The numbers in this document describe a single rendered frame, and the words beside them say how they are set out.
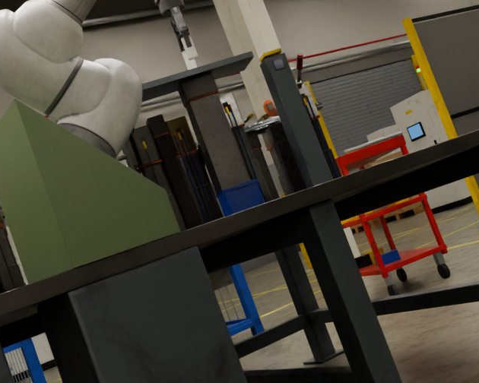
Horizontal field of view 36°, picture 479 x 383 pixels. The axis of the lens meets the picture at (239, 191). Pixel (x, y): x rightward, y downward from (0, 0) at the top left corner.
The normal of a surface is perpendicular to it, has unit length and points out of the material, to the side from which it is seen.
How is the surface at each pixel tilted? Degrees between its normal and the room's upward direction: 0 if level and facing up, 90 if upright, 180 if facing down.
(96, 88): 89
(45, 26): 102
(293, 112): 90
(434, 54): 90
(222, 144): 90
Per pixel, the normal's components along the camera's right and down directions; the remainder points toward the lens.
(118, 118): 0.72, -0.05
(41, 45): 0.35, 0.09
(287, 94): 0.21, -0.15
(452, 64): 0.44, -0.23
